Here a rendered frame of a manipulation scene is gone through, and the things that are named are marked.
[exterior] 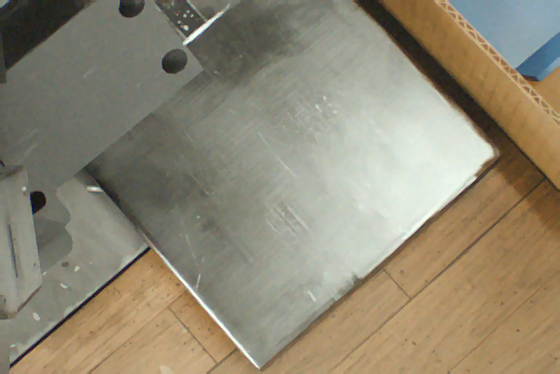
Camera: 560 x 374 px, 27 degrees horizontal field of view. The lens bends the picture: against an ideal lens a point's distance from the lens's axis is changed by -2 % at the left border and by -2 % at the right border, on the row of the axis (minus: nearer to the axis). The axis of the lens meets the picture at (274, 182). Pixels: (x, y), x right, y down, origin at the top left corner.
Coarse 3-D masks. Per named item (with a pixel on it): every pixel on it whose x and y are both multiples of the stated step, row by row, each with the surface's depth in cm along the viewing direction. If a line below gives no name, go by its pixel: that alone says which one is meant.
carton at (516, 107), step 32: (384, 0) 65; (416, 0) 61; (416, 32) 64; (448, 32) 60; (448, 64) 63; (480, 64) 60; (480, 96) 63; (512, 96) 59; (544, 96) 64; (512, 128) 62; (544, 128) 58; (544, 160) 61
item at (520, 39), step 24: (456, 0) 65; (480, 0) 65; (504, 0) 65; (528, 0) 65; (552, 0) 65; (480, 24) 65; (504, 24) 65; (528, 24) 65; (552, 24) 65; (504, 48) 64; (528, 48) 64; (552, 48) 63; (528, 72) 62
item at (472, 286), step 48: (480, 192) 63; (528, 192) 63; (432, 240) 63; (480, 240) 63; (528, 240) 62; (144, 288) 63; (384, 288) 62; (432, 288) 62; (480, 288) 62; (528, 288) 62; (48, 336) 62; (96, 336) 62; (144, 336) 62; (192, 336) 62; (336, 336) 62; (384, 336) 61; (432, 336) 61; (480, 336) 61; (528, 336) 61
